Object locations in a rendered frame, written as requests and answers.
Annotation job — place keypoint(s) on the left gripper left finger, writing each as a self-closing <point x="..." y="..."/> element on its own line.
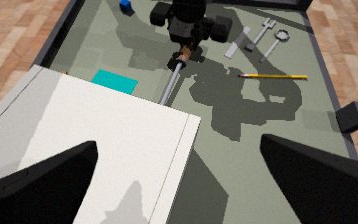
<point x="50" y="191"/>

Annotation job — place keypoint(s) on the small blue cube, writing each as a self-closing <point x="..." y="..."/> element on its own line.
<point x="125" y="6"/>

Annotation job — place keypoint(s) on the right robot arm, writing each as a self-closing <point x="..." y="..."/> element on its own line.
<point x="188" y="16"/>

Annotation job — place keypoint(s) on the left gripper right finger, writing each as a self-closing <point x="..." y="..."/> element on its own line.
<point x="321" y="187"/>

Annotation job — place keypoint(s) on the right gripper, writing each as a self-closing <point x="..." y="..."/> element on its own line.
<point x="217" y="30"/>

